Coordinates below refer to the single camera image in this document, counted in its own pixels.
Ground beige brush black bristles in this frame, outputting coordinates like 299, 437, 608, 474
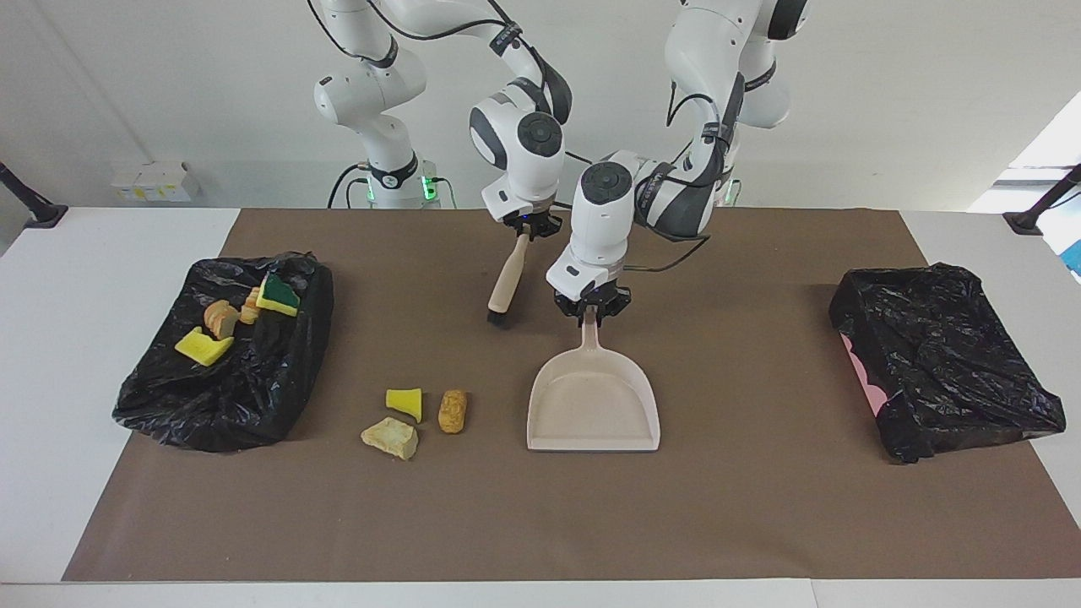
486, 233, 531, 328

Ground beige plastic dustpan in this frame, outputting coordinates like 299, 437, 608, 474
526, 314, 661, 453

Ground brown fried croquette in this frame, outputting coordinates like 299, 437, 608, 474
438, 388, 468, 435

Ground pale bread chunk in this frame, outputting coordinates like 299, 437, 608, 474
361, 416, 420, 461

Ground yellow green scouring sponge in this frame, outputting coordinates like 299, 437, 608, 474
256, 271, 301, 318

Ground curved yellow sponge piece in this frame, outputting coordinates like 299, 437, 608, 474
174, 328, 236, 367

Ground pink plastic bin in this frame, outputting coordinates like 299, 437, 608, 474
842, 332, 889, 416

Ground black trash bag bin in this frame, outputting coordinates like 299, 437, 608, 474
112, 251, 334, 453

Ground black trash bag liner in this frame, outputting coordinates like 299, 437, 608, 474
828, 263, 1067, 464

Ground brown table mat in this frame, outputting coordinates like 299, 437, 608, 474
62, 209, 1081, 582

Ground black clamp stand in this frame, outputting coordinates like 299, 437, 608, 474
0, 160, 68, 230
1003, 165, 1081, 236

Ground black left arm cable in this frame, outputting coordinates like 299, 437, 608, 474
621, 68, 744, 274

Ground black base cable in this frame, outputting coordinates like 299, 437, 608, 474
328, 163, 372, 209

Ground white wall sockets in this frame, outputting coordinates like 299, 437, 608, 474
112, 162, 202, 204

